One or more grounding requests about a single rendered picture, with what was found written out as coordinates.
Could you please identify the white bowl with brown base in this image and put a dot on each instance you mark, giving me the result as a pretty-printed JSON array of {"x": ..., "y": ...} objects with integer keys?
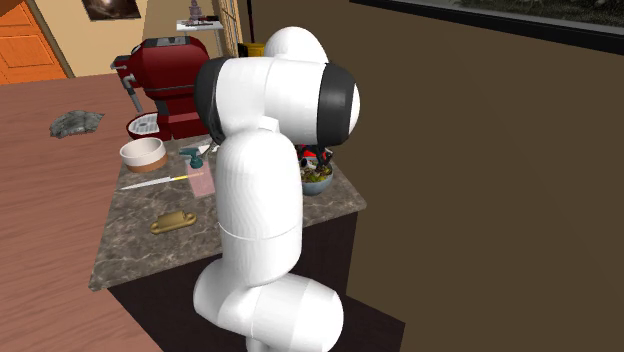
[{"x": 144, "y": 152}]

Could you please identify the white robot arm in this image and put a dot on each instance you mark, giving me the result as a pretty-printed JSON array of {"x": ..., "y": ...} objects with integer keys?
[{"x": 258, "y": 195}]

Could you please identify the dark wall picture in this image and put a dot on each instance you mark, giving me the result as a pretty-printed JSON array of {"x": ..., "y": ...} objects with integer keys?
[{"x": 111, "y": 8}]

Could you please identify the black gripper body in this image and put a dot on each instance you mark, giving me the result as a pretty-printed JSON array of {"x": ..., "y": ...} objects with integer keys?
[{"x": 320, "y": 157}]

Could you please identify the grey crumpled cloth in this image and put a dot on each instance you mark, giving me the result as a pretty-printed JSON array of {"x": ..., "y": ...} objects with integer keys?
[{"x": 75, "y": 123}]

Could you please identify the orange door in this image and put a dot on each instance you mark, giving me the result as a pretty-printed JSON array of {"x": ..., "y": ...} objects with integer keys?
[{"x": 24, "y": 41}]

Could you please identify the white shelf with items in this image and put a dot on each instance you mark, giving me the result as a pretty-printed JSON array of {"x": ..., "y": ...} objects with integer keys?
[{"x": 197, "y": 23}]

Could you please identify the yellow bin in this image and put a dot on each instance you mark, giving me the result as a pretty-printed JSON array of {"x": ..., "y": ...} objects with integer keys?
[{"x": 251, "y": 49}]

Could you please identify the red and white object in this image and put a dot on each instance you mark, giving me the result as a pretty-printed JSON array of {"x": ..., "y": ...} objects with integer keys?
[{"x": 306, "y": 151}]

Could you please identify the red coffee machine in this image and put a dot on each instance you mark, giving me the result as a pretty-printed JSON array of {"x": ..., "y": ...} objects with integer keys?
[{"x": 170, "y": 78}]

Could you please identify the blue bowl of salad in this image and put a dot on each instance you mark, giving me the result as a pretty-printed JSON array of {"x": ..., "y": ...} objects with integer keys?
[{"x": 317, "y": 184}]

